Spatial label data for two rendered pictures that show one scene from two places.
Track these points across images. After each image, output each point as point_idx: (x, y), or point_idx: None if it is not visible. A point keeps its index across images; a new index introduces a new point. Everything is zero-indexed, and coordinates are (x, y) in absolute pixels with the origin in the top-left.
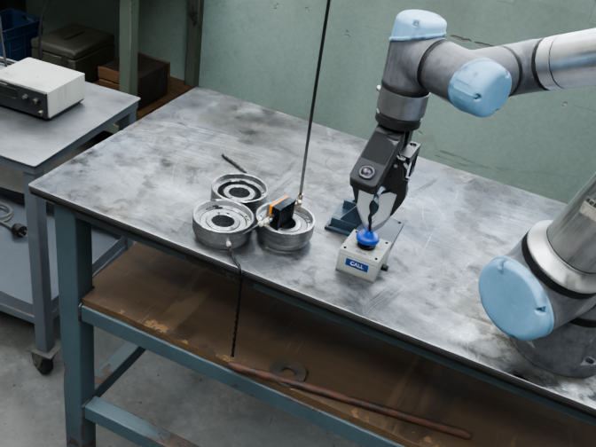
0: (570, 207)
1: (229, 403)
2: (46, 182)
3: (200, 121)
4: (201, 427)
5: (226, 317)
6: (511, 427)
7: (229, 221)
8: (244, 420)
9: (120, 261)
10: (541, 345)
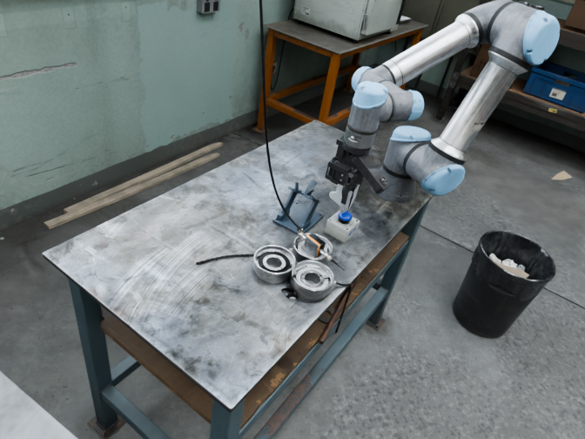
0: (464, 131)
1: (180, 403)
2: (228, 393)
3: (127, 265)
4: (198, 427)
5: None
6: None
7: (305, 276)
8: None
9: (191, 396)
10: (409, 193)
